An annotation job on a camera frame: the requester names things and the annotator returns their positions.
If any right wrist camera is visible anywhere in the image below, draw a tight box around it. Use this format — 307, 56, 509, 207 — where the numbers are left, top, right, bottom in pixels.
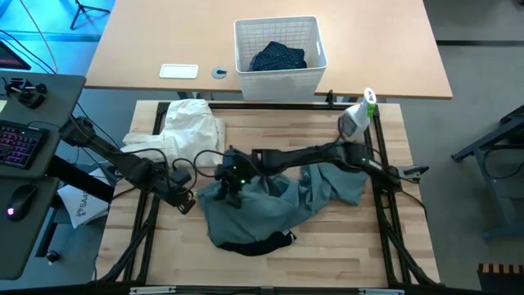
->
223, 146, 249, 170

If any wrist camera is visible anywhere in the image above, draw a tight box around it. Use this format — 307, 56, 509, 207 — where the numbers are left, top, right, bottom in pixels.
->
169, 166, 192, 186
223, 146, 249, 170

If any light wooden desk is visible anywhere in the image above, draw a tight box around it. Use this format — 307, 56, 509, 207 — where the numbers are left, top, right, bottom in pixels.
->
84, 0, 454, 100

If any white plastic laundry basket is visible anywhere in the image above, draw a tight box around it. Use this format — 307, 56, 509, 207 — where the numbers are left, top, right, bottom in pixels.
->
233, 16, 328, 102

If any black computer mouse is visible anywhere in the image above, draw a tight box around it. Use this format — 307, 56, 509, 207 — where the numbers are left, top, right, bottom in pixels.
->
4, 184, 38, 224

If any grey metal stand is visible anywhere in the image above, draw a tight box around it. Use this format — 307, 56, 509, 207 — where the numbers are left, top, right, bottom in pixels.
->
449, 104, 524, 243

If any black monitor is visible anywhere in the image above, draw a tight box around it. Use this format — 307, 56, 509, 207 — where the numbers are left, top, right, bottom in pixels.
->
0, 39, 32, 71

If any black tripod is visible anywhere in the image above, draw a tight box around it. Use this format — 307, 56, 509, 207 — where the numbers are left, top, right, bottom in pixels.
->
68, 0, 111, 31

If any dark grey desk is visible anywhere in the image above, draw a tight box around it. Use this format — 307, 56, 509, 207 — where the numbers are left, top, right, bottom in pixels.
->
0, 71, 88, 282

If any white printed bag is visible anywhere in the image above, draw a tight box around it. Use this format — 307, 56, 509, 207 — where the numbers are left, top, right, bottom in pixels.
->
56, 168, 111, 229

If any grey-green garment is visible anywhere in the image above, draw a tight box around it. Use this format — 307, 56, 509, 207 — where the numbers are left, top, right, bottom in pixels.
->
196, 162, 369, 249

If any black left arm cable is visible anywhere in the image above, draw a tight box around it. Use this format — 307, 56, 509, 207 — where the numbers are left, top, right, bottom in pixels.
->
134, 147, 231, 194

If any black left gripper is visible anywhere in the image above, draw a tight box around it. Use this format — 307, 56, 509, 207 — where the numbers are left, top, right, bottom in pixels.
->
157, 179, 197, 216

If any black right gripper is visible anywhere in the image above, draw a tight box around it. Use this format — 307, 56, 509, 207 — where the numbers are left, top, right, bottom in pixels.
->
213, 157, 258, 209

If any white rectangular cover plate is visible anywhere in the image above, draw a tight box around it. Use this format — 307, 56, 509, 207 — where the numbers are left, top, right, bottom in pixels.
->
158, 63, 200, 80

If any navy dotted garment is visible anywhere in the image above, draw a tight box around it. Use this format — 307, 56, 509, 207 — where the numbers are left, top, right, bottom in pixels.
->
248, 40, 308, 73

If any black Puma garment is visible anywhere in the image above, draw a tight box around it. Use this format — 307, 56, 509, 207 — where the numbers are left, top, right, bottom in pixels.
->
216, 229, 298, 257

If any black desk clamp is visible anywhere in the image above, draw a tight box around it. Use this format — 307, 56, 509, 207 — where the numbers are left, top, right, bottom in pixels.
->
2, 76, 48, 111

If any cream white garment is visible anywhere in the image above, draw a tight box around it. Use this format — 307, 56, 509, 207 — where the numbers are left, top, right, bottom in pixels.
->
120, 98, 227, 167

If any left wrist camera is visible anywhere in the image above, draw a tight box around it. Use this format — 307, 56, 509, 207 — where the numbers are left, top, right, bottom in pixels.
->
169, 166, 192, 186

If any orange black striped box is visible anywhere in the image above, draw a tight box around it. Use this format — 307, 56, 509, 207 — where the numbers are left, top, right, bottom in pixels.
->
477, 264, 524, 295

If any black metal rig frame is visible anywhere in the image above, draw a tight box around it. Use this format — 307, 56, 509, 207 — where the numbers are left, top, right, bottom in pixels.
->
93, 100, 442, 295

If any thin floor cable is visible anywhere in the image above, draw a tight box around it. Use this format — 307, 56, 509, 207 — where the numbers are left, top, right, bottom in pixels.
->
0, 29, 56, 75
18, 0, 58, 75

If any black keyboard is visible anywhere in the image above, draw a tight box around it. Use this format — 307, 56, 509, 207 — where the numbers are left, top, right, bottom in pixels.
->
0, 119, 50, 170

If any white spray bottle green trigger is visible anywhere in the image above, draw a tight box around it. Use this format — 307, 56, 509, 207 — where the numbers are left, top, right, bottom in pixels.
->
338, 87, 377, 143

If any silver frame bracket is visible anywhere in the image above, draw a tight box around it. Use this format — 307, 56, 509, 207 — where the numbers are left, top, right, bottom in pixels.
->
358, 288, 406, 295
129, 285, 177, 295

